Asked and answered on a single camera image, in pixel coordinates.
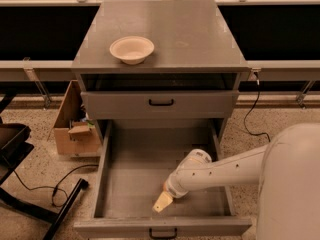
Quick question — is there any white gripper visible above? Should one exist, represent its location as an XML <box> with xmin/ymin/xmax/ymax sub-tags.
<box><xmin>153</xmin><ymin>174</ymin><xmax>187</xmax><ymax>213</ymax></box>

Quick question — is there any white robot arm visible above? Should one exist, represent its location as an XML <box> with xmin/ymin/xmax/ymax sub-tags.
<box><xmin>153</xmin><ymin>123</ymin><xmax>320</xmax><ymax>240</ymax></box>

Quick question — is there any open grey middle drawer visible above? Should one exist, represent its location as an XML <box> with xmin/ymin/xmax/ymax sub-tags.
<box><xmin>74</xmin><ymin>119</ymin><xmax>251</xmax><ymax>240</ymax></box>

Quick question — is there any closed grey upper drawer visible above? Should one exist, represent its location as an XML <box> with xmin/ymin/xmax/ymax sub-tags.
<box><xmin>81</xmin><ymin>91</ymin><xmax>238</xmax><ymax>119</ymax></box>

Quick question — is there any grey drawer cabinet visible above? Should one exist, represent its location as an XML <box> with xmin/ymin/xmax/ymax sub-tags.
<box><xmin>72</xmin><ymin>0</ymin><xmax>247</xmax><ymax>135</ymax></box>

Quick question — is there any open cardboard box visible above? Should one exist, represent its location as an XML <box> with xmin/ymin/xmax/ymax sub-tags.
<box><xmin>53</xmin><ymin>81</ymin><xmax>101</xmax><ymax>156</ymax></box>

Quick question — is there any beige paper bowl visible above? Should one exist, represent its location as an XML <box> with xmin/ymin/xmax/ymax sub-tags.
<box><xmin>109</xmin><ymin>36</ymin><xmax>154</xmax><ymax>65</ymax></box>

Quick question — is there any black cable left floor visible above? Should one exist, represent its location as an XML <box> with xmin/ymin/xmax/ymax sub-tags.
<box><xmin>13</xmin><ymin>164</ymin><xmax>99</xmax><ymax>208</ymax></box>

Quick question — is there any black cable floor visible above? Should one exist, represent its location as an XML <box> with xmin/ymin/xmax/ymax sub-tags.
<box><xmin>242</xmin><ymin>71</ymin><xmax>272</xmax><ymax>143</ymax></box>
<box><xmin>13</xmin><ymin>164</ymin><xmax>99</xmax><ymax>208</ymax></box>

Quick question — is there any black cable right floor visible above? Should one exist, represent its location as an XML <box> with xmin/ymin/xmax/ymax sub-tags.
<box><xmin>242</xmin><ymin>71</ymin><xmax>272</xmax><ymax>143</ymax></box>

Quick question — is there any black metal stand frame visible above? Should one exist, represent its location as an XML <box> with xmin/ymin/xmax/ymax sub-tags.
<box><xmin>0</xmin><ymin>97</ymin><xmax>96</xmax><ymax>240</ymax></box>

